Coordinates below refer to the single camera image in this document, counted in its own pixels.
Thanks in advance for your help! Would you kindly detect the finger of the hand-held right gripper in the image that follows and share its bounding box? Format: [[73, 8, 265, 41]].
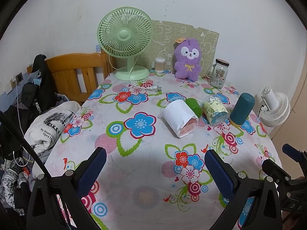
[[261, 159, 292, 192], [282, 144, 307, 166]]

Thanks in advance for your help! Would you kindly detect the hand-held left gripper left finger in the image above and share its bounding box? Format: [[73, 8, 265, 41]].
[[26, 147, 107, 230]]

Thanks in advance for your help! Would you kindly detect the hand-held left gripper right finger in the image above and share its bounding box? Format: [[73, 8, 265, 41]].
[[204, 149, 283, 230]]

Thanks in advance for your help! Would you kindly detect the clear cup with yellow print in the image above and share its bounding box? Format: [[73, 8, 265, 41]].
[[201, 95, 229, 124]]

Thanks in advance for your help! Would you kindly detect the teal cup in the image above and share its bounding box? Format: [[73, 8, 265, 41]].
[[229, 93, 255, 127]]

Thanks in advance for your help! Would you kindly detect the white paper-wrapped cup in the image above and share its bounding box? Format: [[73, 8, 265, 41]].
[[160, 100, 199, 139]]

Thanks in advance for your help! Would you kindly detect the green cup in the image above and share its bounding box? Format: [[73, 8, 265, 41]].
[[185, 98, 202, 118]]

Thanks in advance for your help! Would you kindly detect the white clip fan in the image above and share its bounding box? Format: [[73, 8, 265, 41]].
[[258, 87, 291, 127]]

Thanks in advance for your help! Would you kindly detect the floral tablecloth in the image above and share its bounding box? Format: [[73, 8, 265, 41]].
[[44, 71, 283, 230]]

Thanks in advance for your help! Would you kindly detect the white printed shirt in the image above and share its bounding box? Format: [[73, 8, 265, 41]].
[[24, 101, 82, 179]]

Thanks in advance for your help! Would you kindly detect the pile of clothes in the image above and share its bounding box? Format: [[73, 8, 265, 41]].
[[0, 111, 73, 230]]

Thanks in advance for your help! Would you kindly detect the patterned clothes pile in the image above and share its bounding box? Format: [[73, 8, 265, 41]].
[[0, 158, 33, 217]]

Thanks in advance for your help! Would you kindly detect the dark clothes pile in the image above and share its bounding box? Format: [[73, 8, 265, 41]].
[[0, 96, 30, 160]]

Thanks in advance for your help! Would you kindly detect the black bag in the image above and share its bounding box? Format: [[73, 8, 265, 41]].
[[21, 55, 57, 117]]

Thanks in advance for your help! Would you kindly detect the glass mug with lid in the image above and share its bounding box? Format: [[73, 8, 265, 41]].
[[206, 59, 230, 89]]

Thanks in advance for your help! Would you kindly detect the wooden chair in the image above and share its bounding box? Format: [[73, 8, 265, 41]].
[[27, 52, 116, 106]]

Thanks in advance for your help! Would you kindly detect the purple plush toy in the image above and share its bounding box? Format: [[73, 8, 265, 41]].
[[173, 38, 204, 81]]

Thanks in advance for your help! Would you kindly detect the cotton swab jar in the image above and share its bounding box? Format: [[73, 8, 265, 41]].
[[155, 57, 167, 74]]

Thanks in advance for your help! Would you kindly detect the green desk fan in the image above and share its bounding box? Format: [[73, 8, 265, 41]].
[[97, 8, 154, 81]]

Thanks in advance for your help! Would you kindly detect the thin white charging cable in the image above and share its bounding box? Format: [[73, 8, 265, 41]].
[[13, 84, 35, 167]]

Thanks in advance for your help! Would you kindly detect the white fan power cable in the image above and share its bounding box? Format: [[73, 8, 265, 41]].
[[108, 55, 163, 93]]

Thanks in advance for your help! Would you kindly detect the wall socket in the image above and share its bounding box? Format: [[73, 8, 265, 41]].
[[11, 72, 24, 88]]

